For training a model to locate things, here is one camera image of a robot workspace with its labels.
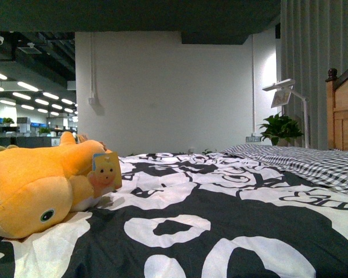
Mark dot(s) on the orange plush dinosaur toy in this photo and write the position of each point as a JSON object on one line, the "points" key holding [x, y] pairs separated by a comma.
{"points": [[40, 187]]}

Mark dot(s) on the paper hang tag on toy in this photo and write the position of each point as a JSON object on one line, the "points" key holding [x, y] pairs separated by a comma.
{"points": [[106, 173]]}

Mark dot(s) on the black white patterned bedspread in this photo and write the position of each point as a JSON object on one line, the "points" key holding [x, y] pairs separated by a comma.
{"points": [[194, 216]]}

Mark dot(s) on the green potted plant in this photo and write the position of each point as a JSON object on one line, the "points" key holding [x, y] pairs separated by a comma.
{"points": [[278, 127]]}

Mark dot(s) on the white desk lamp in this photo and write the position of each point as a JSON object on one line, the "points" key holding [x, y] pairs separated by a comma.
{"points": [[284, 89]]}

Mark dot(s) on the gingham checked pillow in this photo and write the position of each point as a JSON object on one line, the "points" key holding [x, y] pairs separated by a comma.
{"points": [[327, 167]]}

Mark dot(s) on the wooden headboard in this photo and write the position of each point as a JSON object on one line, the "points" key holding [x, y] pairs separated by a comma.
{"points": [[337, 110]]}

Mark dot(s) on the grey curtain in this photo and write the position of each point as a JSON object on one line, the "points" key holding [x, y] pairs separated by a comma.
{"points": [[314, 39]]}

